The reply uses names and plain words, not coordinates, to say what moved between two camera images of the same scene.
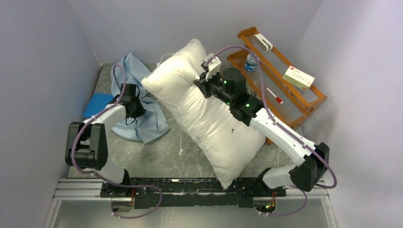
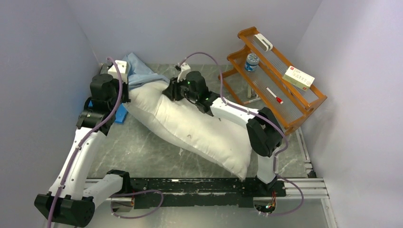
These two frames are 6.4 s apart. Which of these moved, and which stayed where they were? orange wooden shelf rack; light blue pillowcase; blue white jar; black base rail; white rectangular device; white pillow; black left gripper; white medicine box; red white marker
Moved: black left gripper; white pillow; light blue pillowcase
Stayed: white rectangular device; red white marker; white medicine box; blue white jar; black base rail; orange wooden shelf rack
